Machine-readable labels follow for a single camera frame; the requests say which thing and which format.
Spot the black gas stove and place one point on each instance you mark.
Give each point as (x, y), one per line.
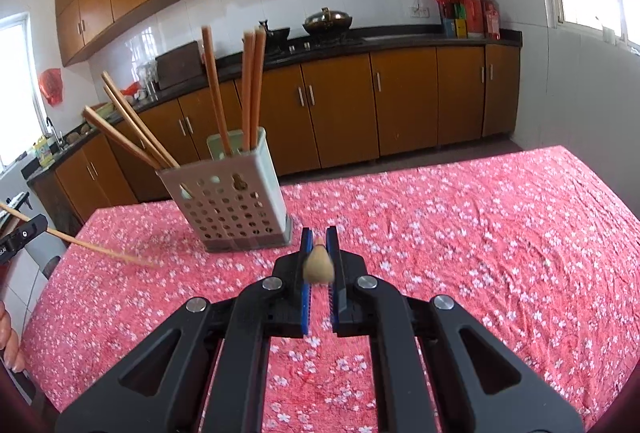
(310, 47)

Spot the white appliance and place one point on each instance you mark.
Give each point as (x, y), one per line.
(37, 248)

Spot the green basin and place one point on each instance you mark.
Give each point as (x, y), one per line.
(106, 108)

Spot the red bag with seasoning bottles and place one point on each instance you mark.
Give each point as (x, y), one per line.
(465, 13)

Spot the small window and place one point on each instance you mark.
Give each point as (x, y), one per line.
(15, 88)

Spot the bamboo chopstick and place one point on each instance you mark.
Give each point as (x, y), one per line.
(135, 113)
(247, 73)
(90, 247)
(120, 138)
(131, 122)
(318, 268)
(215, 88)
(260, 63)

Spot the yellow dish soap bottle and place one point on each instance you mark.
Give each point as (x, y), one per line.
(44, 152)

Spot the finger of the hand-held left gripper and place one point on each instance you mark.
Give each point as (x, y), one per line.
(22, 235)

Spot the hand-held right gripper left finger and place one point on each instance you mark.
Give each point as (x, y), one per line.
(306, 313)

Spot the dark wooden cutting board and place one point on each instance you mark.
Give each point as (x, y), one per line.
(177, 65)

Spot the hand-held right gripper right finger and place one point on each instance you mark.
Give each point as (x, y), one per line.
(332, 313)

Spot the person's left hand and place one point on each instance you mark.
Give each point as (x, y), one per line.
(10, 343)

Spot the metal faucet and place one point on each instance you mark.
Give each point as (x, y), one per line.
(50, 125)

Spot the perforated green chopstick holder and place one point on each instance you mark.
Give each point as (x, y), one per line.
(235, 213)

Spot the glass jars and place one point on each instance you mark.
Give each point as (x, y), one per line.
(147, 78)

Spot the red floral tablecloth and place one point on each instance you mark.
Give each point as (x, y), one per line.
(475, 238)

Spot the red plastic bag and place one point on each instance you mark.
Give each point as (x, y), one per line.
(50, 85)

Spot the white wall socket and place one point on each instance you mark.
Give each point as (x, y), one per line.
(420, 12)

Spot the lidded black wok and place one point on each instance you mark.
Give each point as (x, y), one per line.
(327, 20)

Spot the red and white bowls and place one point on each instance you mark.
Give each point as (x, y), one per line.
(132, 92)

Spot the wooden lower kitchen cabinets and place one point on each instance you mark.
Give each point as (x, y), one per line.
(340, 103)

